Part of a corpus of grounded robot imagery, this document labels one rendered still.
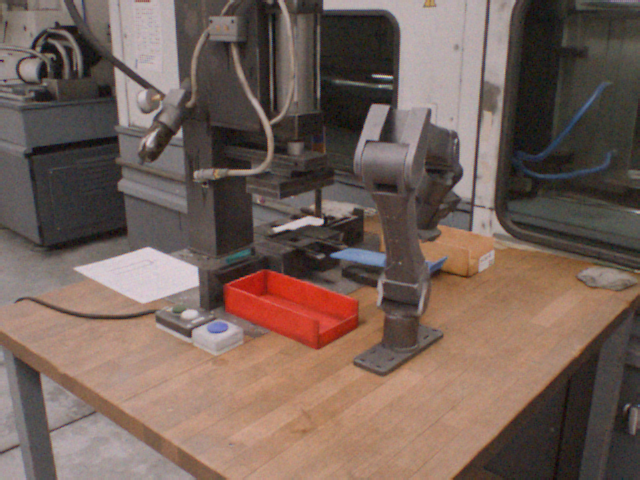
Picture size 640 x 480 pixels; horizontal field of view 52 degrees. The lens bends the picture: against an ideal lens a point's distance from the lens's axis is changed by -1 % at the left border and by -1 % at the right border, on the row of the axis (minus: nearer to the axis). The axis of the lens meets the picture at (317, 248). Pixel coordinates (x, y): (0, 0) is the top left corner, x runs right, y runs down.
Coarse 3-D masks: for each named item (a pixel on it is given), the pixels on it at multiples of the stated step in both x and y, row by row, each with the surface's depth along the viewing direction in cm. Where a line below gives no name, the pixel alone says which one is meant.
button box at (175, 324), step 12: (36, 300) 138; (72, 312) 132; (144, 312) 132; (156, 312) 127; (168, 312) 127; (204, 312) 127; (156, 324) 128; (168, 324) 125; (180, 324) 122; (192, 324) 122; (204, 324) 123; (180, 336) 123
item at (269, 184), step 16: (240, 144) 159; (256, 144) 158; (288, 144) 144; (256, 160) 149; (288, 160) 142; (304, 160) 140; (320, 160) 144; (256, 176) 143; (272, 176) 143; (288, 176) 142; (304, 176) 143; (320, 176) 146; (256, 192) 142; (272, 192) 139; (288, 192) 140; (304, 192) 144
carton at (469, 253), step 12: (444, 228) 166; (456, 228) 164; (420, 240) 157; (444, 240) 167; (456, 240) 164; (468, 240) 162; (480, 240) 160; (492, 240) 158; (432, 252) 156; (444, 252) 154; (456, 252) 152; (468, 252) 149; (480, 252) 161; (492, 252) 158; (444, 264) 155; (456, 264) 152; (468, 264) 150; (480, 264) 155; (492, 264) 160; (468, 276) 151
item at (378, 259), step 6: (336, 252) 142; (342, 252) 142; (348, 252) 142; (354, 252) 142; (360, 252) 142; (366, 252) 142; (372, 252) 141; (354, 258) 137; (360, 258) 137; (366, 258) 137; (372, 258) 137; (378, 258) 137; (384, 258) 137; (378, 264) 133; (384, 264) 132
